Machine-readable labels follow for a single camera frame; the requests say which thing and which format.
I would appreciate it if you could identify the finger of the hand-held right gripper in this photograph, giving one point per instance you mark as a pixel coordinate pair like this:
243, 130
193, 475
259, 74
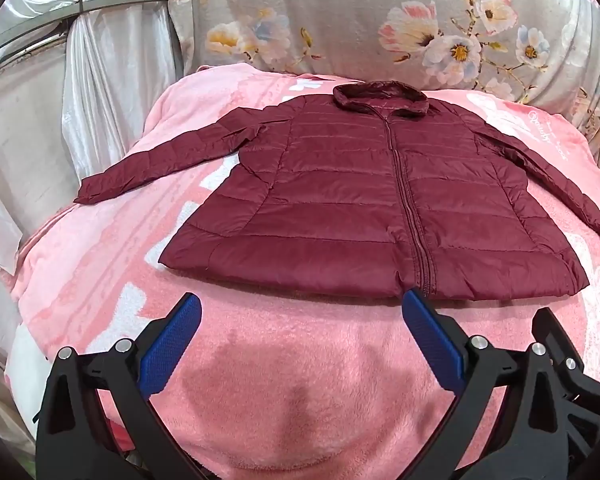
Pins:
560, 345

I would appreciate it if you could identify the white satin curtain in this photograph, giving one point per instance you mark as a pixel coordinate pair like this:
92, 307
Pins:
105, 90

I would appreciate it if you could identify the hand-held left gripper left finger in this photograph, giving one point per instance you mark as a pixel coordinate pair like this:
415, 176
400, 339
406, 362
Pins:
172, 340

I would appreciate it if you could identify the grey floral quilt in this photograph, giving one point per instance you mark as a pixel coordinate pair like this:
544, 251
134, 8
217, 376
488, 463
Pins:
370, 15

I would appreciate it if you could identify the maroon puffer jacket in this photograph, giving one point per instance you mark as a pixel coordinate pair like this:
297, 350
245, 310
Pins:
340, 195

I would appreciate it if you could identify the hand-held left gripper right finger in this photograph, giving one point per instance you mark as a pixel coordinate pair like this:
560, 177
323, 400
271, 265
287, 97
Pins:
432, 340

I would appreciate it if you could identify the pink fleece blanket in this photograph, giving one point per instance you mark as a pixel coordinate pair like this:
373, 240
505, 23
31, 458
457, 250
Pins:
290, 375

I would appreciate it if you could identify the curved grey metal rail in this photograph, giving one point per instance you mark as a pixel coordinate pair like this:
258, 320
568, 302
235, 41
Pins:
55, 19

